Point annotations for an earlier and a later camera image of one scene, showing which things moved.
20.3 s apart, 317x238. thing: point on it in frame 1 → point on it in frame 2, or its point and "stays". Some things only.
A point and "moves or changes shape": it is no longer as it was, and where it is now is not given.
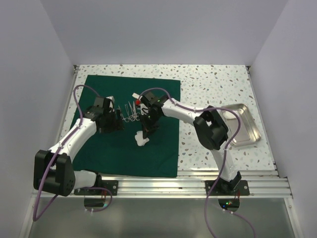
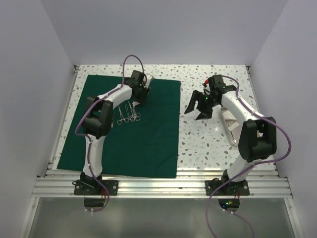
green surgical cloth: x=117 y=152 stays
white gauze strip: x=135 y=95 moves or changes shape
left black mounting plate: x=111 y=185 stays
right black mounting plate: x=225 y=188 stays
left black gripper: x=117 y=124 → x=142 y=98
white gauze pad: x=139 y=138 → x=231 y=120
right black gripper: x=146 y=125 → x=206 y=113
